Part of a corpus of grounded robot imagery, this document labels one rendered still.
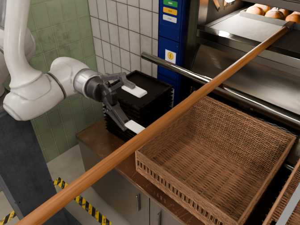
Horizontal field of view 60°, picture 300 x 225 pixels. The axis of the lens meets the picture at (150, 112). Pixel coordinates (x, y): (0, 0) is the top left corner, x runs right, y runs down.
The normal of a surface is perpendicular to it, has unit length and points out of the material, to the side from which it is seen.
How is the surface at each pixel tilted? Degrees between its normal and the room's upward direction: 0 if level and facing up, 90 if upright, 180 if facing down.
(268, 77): 70
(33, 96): 64
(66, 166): 0
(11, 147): 90
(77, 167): 0
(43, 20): 90
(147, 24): 90
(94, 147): 0
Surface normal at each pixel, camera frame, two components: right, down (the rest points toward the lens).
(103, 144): 0.00, -0.79
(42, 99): 0.67, 0.16
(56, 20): 0.73, 0.42
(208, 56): -0.64, 0.15
